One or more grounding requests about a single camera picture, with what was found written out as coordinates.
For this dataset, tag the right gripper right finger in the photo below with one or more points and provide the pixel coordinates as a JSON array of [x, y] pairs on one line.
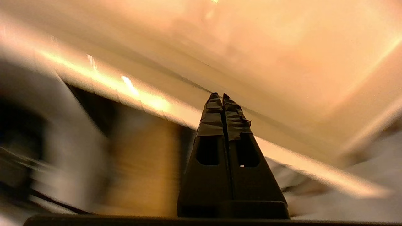
[[257, 191]]

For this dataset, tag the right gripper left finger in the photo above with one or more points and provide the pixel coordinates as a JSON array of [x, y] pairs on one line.
[[204, 188]]

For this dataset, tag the white ribbed drawer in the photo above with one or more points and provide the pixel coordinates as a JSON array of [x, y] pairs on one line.
[[267, 62]]

